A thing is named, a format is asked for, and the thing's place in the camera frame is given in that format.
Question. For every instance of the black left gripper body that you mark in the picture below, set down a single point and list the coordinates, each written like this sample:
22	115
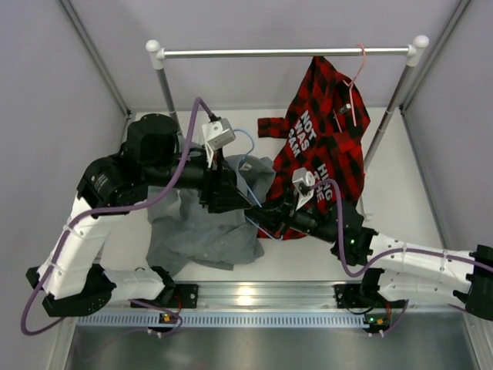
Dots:
209	197

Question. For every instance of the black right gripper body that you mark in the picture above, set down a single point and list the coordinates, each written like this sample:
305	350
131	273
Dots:
288	218

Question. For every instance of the grey button shirt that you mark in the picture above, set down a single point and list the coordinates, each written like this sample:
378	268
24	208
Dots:
182	231

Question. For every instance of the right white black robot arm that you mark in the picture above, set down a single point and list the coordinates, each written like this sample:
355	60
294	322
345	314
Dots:
390	268

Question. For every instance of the red black plaid shirt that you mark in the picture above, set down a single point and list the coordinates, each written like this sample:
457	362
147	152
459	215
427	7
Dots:
311	137

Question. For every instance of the silver clothes rack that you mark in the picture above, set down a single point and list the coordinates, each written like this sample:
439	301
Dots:
414	52

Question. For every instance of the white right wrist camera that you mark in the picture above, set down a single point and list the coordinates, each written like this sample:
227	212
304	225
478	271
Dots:
303	182

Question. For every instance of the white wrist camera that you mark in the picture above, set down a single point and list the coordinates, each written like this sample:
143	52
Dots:
303	182
216	135

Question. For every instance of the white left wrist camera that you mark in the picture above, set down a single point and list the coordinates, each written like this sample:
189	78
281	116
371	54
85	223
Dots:
216	135

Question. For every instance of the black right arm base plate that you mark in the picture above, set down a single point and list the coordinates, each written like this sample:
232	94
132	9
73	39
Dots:
354	295

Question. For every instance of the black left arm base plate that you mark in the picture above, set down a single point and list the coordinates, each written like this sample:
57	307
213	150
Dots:
184	296

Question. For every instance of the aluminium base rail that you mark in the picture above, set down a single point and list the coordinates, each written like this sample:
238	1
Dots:
233	295

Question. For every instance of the pink wire hanger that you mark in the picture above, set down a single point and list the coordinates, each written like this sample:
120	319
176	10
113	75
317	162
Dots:
351	106

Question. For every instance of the slotted grey cable duct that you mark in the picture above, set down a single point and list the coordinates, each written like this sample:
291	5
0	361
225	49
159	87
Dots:
154	319

